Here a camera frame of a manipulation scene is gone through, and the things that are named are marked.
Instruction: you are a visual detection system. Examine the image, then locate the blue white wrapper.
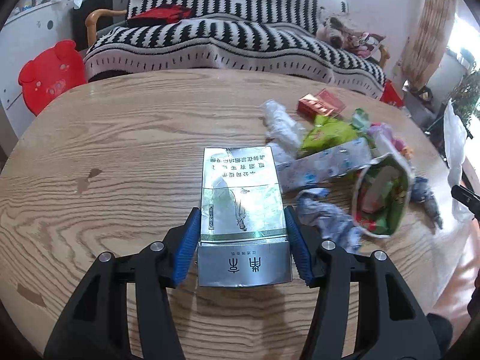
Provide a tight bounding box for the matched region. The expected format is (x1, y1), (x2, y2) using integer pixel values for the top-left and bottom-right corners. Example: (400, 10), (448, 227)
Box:
(296, 188), (363, 254)

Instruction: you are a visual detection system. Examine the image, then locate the silver green cigarette carton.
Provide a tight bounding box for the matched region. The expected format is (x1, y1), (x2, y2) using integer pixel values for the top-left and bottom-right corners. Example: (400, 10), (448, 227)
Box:
(197, 146), (292, 288)

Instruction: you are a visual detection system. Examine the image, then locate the open green snack bag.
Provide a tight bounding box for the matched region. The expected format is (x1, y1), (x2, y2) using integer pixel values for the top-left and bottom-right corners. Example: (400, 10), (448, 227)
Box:
(352, 152), (413, 239)

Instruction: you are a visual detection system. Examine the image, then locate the potted green plant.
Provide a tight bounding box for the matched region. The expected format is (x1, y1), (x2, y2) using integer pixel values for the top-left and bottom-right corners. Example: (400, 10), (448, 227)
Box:
(451, 70), (480, 128)

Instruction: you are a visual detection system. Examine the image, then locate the purple pink toy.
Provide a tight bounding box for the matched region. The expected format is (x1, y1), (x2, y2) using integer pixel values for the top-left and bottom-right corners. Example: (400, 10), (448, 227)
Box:
(367, 123), (413, 160)

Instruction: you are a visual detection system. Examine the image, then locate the patterned curtain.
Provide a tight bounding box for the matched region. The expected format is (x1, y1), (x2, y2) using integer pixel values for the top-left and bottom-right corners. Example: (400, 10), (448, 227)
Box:
(400, 0), (456, 89)

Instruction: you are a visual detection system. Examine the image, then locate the light green snack bag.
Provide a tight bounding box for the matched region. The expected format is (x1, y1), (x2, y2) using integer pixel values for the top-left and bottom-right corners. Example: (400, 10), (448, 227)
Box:
(298, 115), (358, 158)

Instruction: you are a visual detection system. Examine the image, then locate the red cigarette pack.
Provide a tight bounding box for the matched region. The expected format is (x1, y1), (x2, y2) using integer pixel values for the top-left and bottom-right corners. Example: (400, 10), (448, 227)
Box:
(297, 88), (346, 119)

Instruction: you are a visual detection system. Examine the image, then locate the blue white tissue pack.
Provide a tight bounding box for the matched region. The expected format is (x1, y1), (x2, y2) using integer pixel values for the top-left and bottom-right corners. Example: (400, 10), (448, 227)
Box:
(277, 137), (372, 193)

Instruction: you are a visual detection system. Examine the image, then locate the crumpled clear plastic wrap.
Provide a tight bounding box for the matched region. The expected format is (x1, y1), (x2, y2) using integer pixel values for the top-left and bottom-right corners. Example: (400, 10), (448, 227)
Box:
(261, 99), (306, 152)

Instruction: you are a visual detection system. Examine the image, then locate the plush toy on sofa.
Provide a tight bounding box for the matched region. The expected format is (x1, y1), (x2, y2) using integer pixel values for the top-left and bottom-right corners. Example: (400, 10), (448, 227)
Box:
(316, 15), (386, 59)

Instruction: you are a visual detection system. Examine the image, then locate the red pig-shaped stool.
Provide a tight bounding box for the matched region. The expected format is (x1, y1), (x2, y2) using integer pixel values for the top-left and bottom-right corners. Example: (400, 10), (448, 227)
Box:
(18, 40), (87, 116)

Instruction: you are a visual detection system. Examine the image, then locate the black white striped sofa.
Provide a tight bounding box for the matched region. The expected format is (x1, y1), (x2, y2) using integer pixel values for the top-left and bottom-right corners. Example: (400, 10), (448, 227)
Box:
(84, 0), (386, 99)

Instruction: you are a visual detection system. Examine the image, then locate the white cabinet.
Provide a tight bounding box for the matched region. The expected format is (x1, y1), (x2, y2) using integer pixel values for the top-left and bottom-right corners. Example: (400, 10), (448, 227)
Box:
(1, 0), (74, 138)

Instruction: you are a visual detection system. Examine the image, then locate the red cloth on sofa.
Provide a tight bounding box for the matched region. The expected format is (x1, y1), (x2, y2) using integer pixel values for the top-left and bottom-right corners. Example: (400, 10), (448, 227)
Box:
(127, 4), (192, 28)

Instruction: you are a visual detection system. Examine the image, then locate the black side table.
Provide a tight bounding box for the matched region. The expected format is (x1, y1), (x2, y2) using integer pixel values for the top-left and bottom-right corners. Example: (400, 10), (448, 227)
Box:
(70, 0), (114, 51)

